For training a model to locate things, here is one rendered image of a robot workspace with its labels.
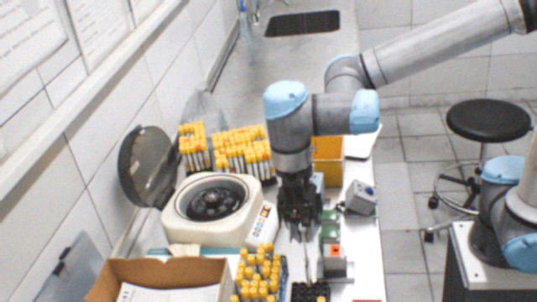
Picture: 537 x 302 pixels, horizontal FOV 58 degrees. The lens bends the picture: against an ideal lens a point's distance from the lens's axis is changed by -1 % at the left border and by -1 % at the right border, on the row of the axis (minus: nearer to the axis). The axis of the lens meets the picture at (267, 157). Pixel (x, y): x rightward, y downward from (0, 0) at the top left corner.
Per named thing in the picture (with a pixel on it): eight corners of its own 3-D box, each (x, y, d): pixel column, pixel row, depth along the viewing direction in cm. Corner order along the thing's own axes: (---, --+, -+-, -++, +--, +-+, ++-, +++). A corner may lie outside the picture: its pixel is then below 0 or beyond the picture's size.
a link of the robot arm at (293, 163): (271, 133, 91) (315, 131, 90) (274, 153, 94) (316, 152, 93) (267, 156, 85) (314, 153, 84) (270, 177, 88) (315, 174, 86)
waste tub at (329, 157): (343, 188, 142) (341, 160, 137) (298, 188, 145) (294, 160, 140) (346, 162, 153) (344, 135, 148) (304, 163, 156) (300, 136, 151)
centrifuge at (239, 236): (265, 269, 120) (258, 232, 113) (159, 257, 129) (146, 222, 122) (289, 207, 139) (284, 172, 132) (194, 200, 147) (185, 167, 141)
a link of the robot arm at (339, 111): (375, 72, 86) (313, 76, 88) (379, 101, 77) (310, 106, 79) (376, 111, 90) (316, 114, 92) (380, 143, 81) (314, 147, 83)
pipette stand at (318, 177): (326, 225, 130) (324, 195, 125) (300, 223, 132) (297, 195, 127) (331, 200, 138) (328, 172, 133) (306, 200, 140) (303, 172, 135)
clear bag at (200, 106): (232, 151, 168) (223, 103, 158) (183, 161, 167) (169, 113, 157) (226, 117, 190) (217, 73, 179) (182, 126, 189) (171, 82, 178)
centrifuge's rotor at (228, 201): (234, 238, 123) (229, 216, 119) (179, 232, 127) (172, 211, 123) (252, 200, 135) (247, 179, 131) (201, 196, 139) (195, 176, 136)
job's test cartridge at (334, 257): (345, 275, 113) (344, 256, 109) (325, 275, 114) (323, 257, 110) (345, 262, 116) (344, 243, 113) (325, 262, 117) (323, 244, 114)
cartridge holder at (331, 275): (355, 282, 113) (354, 271, 111) (316, 282, 114) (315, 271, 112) (354, 264, 117) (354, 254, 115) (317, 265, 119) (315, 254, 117)
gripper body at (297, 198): (278, 231, 93) (269, 180, 86) (281, 202, 100) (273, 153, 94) (318, 229, 92) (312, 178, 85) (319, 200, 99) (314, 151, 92)
